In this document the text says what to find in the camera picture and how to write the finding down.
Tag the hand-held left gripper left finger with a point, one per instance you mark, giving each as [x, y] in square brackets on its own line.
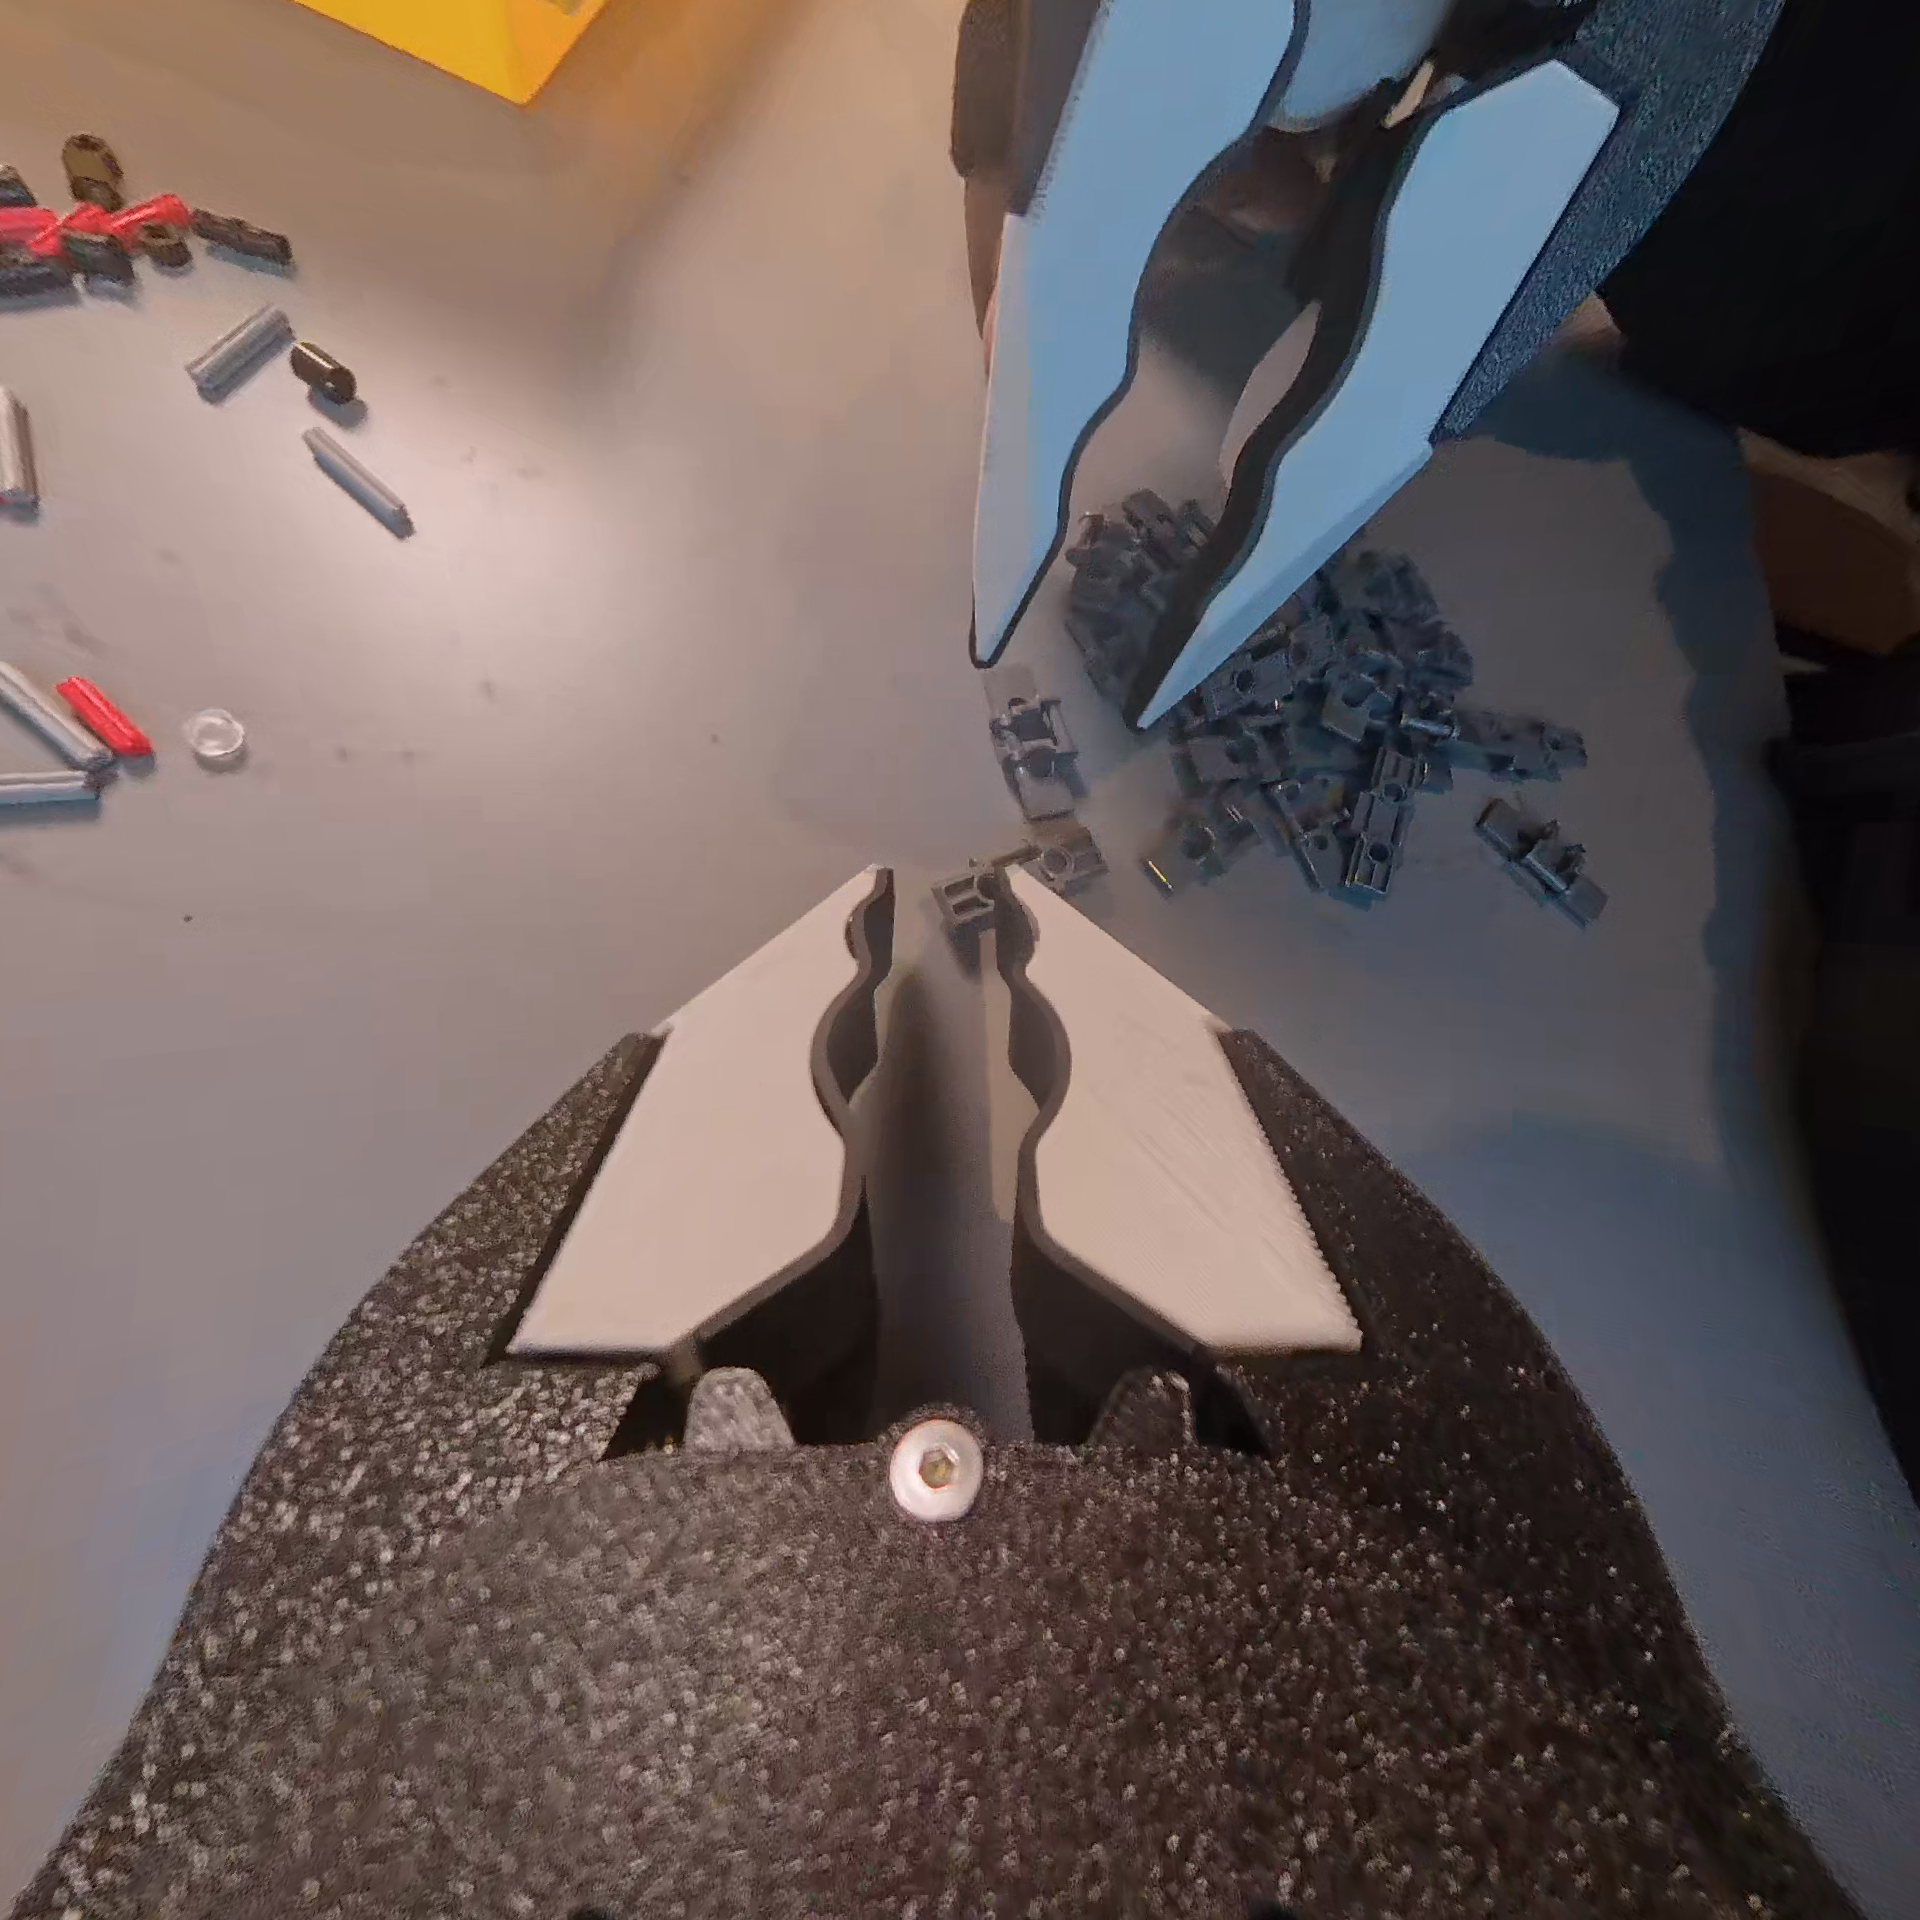
[690, 1199]

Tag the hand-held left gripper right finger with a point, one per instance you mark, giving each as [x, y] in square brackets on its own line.
[1172, 1185]

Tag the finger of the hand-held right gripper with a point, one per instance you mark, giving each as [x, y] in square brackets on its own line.
[1441, 302]
[1081, 269]

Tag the single grey track link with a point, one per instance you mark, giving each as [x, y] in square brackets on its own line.
[968, 899]

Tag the small grey track link cluster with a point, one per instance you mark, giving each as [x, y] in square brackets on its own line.
[1352, 720]

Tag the person's right forearm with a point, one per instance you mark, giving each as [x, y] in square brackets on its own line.
[1800, 226]

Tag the grey desk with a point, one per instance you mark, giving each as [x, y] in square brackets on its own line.
[600, 674]

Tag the yellow storage bin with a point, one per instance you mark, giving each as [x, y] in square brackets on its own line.
[466, 38]

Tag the scatter of black red pins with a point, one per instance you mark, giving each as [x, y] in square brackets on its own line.
[135, 242]

